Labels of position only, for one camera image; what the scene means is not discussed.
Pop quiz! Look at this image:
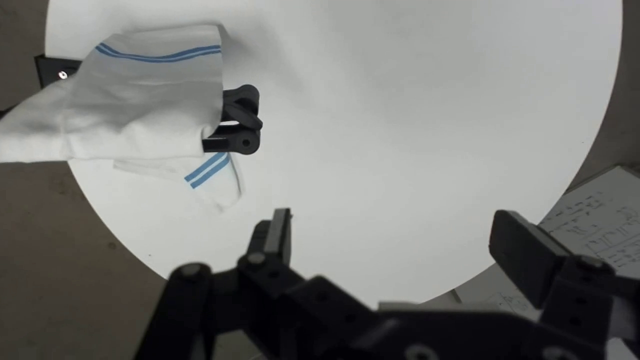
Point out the white towel with blue stripes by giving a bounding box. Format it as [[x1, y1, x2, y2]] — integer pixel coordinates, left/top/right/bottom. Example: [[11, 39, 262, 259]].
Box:
[[0, 24, 242, 211]]

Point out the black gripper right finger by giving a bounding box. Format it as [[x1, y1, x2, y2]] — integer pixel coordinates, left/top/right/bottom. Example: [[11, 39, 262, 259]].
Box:
[[487, 211, 569, 308]]

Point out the round white table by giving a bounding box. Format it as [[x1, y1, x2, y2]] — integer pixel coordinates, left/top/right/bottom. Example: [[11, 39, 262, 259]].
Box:
[[45, 0, 622, 304]]

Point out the leaning whiteboard with notes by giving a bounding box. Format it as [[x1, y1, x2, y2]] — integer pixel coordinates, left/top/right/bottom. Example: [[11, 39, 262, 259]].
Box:
[[456, 166, 640, 320]]

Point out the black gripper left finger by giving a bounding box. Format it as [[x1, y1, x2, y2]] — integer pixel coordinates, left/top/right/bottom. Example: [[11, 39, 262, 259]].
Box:
[[248, 208, 291, 264]]

